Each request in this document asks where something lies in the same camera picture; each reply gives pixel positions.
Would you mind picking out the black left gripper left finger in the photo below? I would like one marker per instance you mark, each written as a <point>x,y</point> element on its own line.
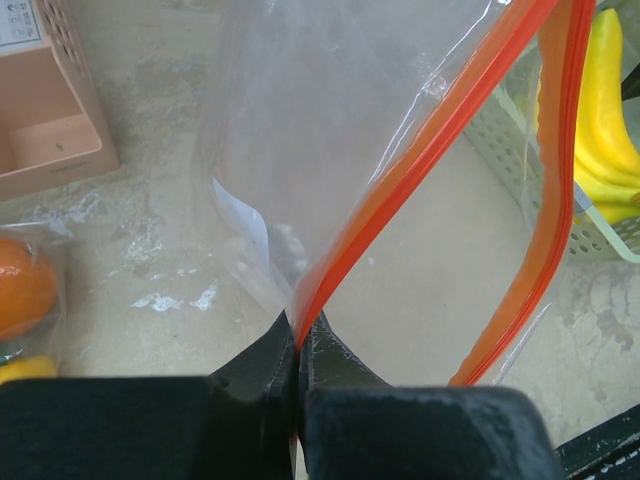
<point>235,423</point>

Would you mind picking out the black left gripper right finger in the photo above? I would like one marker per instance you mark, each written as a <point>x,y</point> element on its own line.
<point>353,425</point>

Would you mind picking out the orange fruit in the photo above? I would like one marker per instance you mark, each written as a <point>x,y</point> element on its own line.
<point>29,287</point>

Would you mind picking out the clear zip bag orange zipper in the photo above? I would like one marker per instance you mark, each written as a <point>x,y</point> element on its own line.
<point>47,338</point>

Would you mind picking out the yellow banana bunch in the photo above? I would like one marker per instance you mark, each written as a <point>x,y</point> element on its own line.
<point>606,162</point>

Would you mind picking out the pale green perforated basket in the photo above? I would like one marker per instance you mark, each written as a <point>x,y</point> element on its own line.
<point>502,133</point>

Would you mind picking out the peach plastic desk organizer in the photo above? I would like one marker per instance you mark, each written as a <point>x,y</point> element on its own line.
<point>53,128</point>

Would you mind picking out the black front mounting rail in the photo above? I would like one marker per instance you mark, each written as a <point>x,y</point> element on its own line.
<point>607,451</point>

